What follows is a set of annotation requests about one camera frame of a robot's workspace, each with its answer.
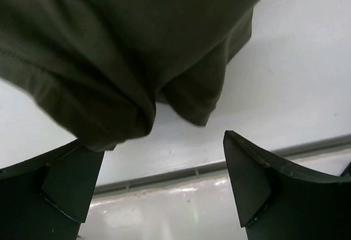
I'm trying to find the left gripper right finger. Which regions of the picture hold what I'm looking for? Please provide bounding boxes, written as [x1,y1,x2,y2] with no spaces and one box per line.
[223,131,350,240]

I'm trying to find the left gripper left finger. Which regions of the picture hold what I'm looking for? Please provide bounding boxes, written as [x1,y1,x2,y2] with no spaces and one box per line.
[1,140,104,240]

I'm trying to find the olive green shorts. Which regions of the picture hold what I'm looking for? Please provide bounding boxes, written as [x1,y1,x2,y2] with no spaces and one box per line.
[1,0,259,151]

